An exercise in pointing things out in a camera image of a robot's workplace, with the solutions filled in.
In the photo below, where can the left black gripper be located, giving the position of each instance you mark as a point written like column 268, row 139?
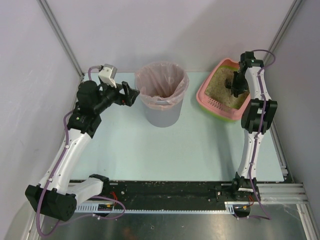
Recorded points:
column 122, row 94

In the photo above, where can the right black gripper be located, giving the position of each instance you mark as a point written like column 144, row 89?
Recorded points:
column 237, row 85

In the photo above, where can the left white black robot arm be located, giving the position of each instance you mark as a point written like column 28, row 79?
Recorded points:
column 72, row 140

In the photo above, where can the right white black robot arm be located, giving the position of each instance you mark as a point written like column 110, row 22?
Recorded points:
column 256, row 120

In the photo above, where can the beige cat litter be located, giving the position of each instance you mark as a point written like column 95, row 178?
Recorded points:
column 217, row 91

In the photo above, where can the pink green litter box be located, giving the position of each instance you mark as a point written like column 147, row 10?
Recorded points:
column 214, row 107

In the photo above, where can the pink plastic bin liner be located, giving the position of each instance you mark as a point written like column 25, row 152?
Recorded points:
column 161, row 73

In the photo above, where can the grey trash bucket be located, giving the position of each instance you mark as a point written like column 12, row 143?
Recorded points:
column 162, row 113

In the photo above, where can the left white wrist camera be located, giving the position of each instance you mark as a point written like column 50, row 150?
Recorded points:
column 107, row 75

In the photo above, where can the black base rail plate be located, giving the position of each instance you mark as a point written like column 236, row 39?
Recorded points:
column 170, row 196

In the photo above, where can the aluminium frame rail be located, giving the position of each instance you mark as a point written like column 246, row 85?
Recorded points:
column 268, row 193

